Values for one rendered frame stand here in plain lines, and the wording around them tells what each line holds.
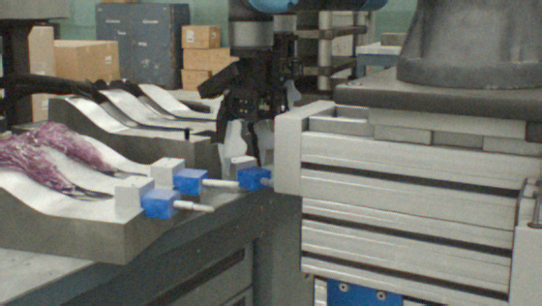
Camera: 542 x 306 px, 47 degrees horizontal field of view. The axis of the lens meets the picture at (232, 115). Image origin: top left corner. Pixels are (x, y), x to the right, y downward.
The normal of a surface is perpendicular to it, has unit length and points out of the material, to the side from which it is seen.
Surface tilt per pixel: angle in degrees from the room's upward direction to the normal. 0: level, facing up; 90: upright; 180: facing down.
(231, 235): 90
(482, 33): 73
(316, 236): 90
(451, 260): 90
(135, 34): 90
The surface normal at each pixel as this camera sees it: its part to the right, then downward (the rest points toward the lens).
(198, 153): 0.82, 0.11
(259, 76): -0.74, 0.12
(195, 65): -0.48, 0.00
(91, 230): -0.31, 0.17
